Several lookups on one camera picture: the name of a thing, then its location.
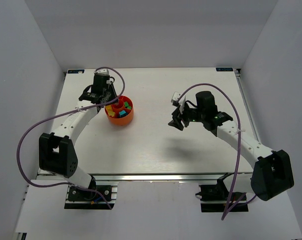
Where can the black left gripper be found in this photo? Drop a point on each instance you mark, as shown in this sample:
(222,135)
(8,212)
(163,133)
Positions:
(107,95)

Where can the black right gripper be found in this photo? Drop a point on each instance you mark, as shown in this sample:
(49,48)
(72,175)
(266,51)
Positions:
(181,115)

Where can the long yellow lego brick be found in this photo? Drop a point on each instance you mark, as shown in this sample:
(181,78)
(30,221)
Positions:
(110,111)

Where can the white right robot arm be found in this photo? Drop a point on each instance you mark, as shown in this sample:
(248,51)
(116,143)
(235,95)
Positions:
(272,171)

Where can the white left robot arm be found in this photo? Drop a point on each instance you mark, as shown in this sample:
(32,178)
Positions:
(57,154)

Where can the orange round divided container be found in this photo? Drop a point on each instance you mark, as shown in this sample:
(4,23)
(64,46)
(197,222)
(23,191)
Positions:
(117,107)

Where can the left blue corner sticker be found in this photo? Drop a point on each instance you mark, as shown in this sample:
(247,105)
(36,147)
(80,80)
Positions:
(75,71)

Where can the blue corner sticker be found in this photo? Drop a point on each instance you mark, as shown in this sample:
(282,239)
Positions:
(75,71)
(224,69)

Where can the right blue corner sticker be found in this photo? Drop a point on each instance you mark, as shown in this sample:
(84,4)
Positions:
(224,69)

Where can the white foam board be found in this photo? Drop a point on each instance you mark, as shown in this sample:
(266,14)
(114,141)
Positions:
(153,211)

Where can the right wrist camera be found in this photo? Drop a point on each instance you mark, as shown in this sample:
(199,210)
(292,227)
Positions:
(178,100)

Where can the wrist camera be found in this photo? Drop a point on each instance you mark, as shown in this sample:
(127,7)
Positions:
(178,100)
(102,71)

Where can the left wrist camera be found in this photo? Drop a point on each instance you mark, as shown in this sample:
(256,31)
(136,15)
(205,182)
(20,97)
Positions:
(102,71)

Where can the aluminium table rail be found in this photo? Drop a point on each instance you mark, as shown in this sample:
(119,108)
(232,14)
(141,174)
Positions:
(157,177)

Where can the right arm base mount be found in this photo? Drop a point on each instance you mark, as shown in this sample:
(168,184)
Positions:
(213,197)

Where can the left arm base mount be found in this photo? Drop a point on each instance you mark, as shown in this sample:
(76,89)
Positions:
(77,199)

